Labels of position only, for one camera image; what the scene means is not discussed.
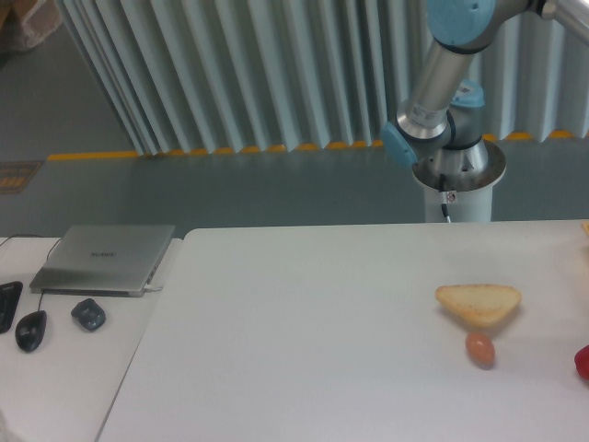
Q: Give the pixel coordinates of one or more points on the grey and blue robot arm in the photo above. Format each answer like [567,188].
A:
[437,132]

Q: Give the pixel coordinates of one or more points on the red pepper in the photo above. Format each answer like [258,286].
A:
[581,361]

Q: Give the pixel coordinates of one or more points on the white laptop plug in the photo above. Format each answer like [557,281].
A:
[152,288]

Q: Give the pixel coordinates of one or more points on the white folding screen partition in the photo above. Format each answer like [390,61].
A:
[234,75]

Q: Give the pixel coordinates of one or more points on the silver closed laptop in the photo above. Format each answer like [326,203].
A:
[109,260]

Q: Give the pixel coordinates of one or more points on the toasted bread slice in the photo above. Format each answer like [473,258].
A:
[481,306]

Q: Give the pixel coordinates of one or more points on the brown egg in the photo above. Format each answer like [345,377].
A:
[480,348]

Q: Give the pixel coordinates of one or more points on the dark grey earbuds case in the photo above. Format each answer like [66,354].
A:
[89,315]

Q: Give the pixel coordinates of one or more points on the black computer mouse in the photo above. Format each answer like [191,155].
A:
[30,330]

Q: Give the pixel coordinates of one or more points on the black keyboard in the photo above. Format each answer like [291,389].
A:
[9,298]

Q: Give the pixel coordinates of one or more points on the brown cardboard box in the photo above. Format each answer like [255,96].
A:
[25,25]

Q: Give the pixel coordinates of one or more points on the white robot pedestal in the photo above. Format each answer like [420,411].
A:
[472,206]

